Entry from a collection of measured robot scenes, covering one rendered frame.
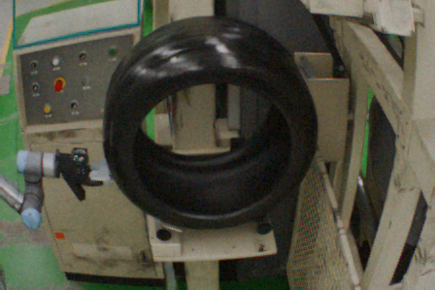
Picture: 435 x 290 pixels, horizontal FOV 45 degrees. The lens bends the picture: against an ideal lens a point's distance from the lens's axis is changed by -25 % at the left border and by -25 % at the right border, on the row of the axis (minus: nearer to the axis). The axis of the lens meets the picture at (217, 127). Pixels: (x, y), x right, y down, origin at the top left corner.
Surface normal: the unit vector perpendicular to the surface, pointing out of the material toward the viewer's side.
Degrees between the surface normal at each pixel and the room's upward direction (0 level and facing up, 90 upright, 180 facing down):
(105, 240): 90
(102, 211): 91
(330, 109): 90
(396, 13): 72
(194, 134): 90
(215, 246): 0
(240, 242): 0
